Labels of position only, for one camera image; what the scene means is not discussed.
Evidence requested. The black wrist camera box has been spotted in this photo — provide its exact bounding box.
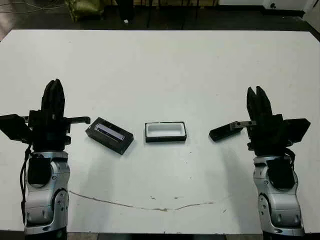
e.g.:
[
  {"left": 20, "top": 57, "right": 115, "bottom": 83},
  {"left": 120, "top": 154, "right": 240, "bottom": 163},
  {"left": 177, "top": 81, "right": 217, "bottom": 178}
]
[
  {"left": 282, "top": 117, "right": 312, "bottom": 145},
  {"left": 0, "top": 114, "right": 34, "bottom": 144}
]

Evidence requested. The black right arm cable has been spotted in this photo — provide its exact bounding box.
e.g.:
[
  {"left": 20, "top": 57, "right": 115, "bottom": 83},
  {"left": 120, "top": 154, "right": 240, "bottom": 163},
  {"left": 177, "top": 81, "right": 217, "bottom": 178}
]
[{"left": 283, "top": 146, "right": 298, "bottom": 167}]

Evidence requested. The olive green bag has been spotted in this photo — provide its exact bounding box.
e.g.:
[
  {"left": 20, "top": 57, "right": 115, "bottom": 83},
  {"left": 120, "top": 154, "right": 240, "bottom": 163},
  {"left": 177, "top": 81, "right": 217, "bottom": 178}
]
[{"left": 64, "top": 0, "right": 104, "bottom": 23}]

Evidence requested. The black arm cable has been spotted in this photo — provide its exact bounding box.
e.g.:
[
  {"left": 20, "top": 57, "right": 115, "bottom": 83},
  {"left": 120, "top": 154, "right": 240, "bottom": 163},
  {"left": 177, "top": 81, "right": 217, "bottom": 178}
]
[
  {"left": 19, "top": 146, "right": 33, "bottom": 225},
  {"left": 283, "top": 146, "right": 298, "bottom": 167}
]

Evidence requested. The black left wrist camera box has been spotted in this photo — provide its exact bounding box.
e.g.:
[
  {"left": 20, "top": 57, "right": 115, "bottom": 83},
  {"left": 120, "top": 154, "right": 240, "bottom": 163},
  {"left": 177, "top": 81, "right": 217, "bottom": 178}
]
[{"left": 0, "top": 114, "right": 34, "bottom": 144}]

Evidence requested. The black upright stand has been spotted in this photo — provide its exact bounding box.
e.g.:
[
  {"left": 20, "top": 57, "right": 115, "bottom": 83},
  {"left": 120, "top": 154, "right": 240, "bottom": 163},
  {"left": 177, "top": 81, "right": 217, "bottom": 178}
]
[{"left": 119, "top": 0, "right": 136, "bottom": 22}]

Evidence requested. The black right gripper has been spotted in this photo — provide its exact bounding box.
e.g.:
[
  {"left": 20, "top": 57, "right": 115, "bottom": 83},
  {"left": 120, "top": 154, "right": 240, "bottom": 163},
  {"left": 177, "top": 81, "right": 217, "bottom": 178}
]
[{"left": 229, "top": 85, "right": 294, "bottom": 156}]

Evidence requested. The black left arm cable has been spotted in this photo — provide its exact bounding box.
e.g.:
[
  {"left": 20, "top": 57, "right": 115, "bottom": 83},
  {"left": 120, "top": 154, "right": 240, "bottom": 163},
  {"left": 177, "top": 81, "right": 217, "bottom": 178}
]
[{"left": 19, "top": 146, "right": 33, "bottom": 225}]

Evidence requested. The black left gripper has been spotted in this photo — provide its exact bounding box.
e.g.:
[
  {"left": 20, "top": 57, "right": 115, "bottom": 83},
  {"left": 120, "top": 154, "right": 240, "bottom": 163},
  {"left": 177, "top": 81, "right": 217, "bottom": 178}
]
[{"left": 26, "top": 78, "right": 91, "bottom": 153}]

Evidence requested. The black slim camera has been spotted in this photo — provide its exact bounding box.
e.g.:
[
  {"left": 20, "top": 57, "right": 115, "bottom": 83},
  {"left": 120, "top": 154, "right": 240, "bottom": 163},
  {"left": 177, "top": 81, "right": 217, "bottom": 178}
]
[{"left": 208, "top": 122, "right": 243, "bottom": 143}]

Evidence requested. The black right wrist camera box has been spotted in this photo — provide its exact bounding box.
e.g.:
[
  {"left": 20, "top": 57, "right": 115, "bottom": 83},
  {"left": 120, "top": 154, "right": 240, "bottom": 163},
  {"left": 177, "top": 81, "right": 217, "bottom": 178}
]
[{"left": 282, "top": 117, "right": 312, "bottom": 145}]

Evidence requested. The black printed box lid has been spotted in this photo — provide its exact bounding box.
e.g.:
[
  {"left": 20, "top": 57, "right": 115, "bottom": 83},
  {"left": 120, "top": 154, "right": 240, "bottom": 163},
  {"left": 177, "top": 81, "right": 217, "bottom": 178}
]
[{"left": 84, "top": 116, "right": 135, "bottom": 156}]

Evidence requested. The black box base white insert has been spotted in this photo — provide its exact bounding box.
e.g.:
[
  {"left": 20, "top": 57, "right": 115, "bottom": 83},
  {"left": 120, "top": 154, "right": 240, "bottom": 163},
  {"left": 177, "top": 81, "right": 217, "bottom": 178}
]
[{"left": 144, "top": 120, "right": 188, "bottom": 144}]

